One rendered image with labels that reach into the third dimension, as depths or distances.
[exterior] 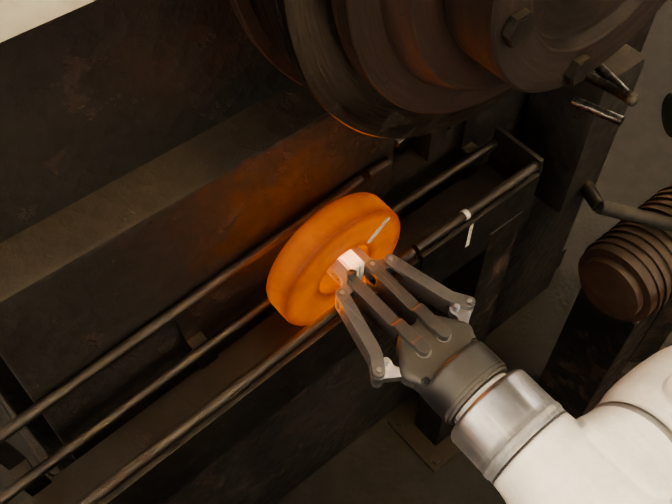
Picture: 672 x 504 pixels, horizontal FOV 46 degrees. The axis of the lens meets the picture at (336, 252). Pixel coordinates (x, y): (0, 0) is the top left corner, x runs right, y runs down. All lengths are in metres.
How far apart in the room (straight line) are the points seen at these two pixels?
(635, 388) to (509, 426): 0.14
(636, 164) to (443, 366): 1.39
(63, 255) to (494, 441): 0.39
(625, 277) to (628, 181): 0.87
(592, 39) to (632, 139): 1.45
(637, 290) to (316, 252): 0.55
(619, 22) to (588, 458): 0.34
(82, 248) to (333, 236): 0.22
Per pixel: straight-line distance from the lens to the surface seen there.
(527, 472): 0.67
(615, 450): 0.68
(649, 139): 2.10
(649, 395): 0.75
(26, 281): 0.68
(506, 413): 0.68
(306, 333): 0.81
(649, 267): 1.14
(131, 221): 0.69
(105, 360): 0.79
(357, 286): 0.75
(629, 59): 0.99
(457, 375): 0.69
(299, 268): 0.73
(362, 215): 0.74
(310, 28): 0.52
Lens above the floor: 1.40
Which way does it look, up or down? 54 degrees down
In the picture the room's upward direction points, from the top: straight up
